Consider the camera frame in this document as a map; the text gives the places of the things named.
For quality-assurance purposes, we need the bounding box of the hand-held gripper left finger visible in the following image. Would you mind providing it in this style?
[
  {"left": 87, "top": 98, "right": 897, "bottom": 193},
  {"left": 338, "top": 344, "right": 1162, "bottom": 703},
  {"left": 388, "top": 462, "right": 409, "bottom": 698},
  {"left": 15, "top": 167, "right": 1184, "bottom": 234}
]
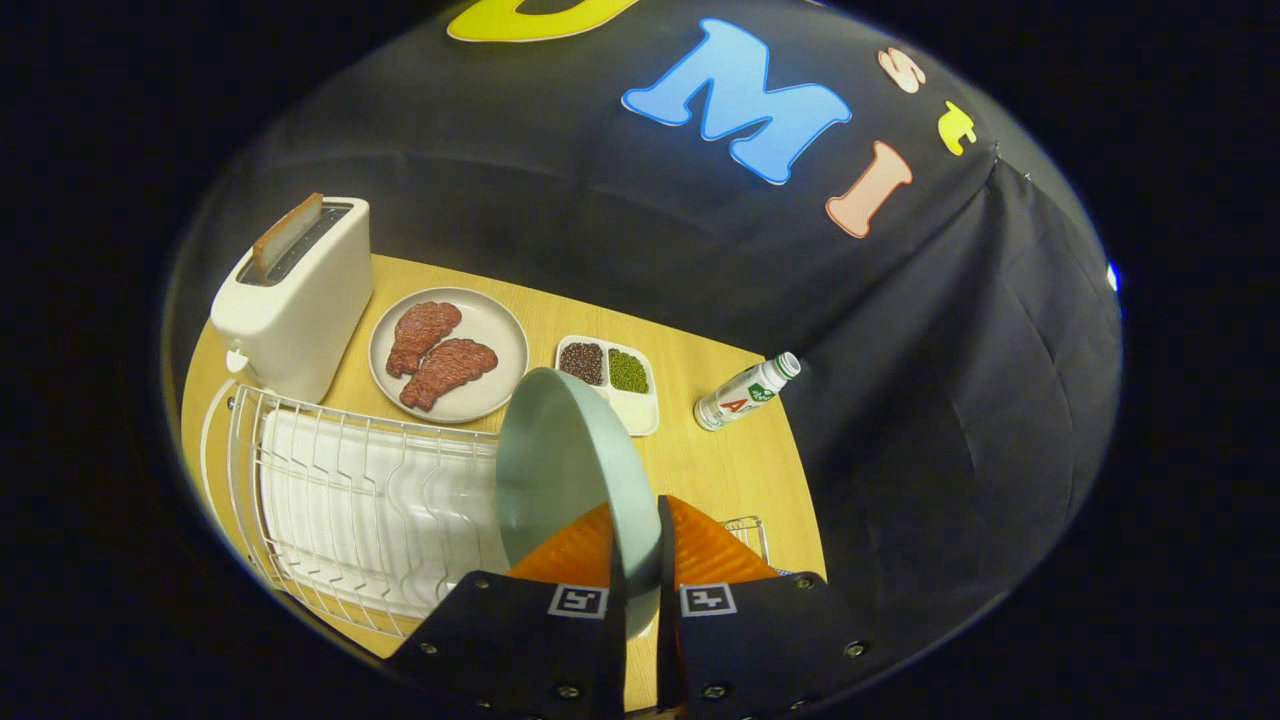
[{"left": 385, "top": 500, "right": 629, "bottom": 720}]

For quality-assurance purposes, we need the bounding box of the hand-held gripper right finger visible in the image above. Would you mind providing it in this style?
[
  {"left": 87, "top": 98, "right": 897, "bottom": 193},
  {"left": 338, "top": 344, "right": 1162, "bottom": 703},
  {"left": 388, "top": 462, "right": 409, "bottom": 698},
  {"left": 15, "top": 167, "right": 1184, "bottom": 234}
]
[{"left": 655, "top": 495, "right": 881, "bottom": 720}]

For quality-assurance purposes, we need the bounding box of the white wire dish rack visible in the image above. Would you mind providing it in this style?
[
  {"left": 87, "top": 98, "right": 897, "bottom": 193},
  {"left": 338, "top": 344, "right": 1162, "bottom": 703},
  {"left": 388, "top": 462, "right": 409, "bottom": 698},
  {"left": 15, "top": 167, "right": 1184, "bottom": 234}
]
[{"left": 200, "top": 380, "right": 773, "bottom": 641}]

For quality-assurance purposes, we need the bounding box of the toast slice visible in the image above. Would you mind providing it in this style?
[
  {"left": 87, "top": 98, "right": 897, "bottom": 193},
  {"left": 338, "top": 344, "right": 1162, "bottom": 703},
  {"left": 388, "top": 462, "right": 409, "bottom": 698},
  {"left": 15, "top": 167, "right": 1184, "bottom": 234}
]
[{"left": 252, "top": 193, "right": 325, "bottom": 279}]

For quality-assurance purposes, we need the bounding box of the brown steak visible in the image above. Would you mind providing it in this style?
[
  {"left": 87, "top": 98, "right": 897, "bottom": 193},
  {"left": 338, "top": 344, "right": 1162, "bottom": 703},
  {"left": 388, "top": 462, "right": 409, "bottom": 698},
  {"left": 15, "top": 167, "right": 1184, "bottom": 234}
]
[
  {"left": 386, "top": 301, "right": 463, "bottom": 378},
  {"left": 400, "top": 338, "right": 499, "bottom": 412}
]

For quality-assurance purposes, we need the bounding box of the black backdrop cloth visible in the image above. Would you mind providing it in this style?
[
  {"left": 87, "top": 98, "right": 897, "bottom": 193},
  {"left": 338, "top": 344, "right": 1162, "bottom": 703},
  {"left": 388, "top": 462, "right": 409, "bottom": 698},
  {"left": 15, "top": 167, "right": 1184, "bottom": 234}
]
[{"left": 165, "top": 0, "right": 1123, "bottom": 681}]

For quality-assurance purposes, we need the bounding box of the white toaster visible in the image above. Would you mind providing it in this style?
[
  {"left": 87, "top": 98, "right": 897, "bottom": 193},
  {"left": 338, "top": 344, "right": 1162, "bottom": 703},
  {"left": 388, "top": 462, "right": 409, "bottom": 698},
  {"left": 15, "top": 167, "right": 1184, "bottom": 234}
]
[{"left": 210, "top": 197, "right": 374, "bottom": 404}]

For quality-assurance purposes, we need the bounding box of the beige plate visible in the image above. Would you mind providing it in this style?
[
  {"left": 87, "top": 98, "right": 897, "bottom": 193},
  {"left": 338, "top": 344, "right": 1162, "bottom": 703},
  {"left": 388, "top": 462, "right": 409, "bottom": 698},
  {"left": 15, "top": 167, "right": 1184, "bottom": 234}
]
[{"left": 368, "top": 287, "right": 529, "bottom": 424}]

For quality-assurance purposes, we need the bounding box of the pale green plate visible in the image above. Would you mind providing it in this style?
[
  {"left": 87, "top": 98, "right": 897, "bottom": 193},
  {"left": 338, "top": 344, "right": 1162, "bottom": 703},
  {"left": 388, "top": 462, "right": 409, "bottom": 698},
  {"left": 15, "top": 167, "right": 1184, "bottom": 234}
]
[{"left": 495, "top": 367, "right": 663, "bottom": 641}]

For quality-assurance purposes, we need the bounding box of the white divided tray with beans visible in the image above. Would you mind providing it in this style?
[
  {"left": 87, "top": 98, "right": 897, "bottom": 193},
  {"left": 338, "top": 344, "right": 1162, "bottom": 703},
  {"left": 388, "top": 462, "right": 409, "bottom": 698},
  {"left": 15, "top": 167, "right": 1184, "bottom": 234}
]
[{"left": 555, "top": 334, "right": 661, "bottom": 437}]

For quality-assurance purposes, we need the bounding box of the white green-label drink bottle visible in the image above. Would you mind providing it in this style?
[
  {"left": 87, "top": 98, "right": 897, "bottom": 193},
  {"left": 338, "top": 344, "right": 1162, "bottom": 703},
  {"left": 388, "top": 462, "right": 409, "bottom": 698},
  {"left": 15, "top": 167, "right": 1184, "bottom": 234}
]
[{"left": 693, "top": 352, "right": 802, "bottom": 432}]

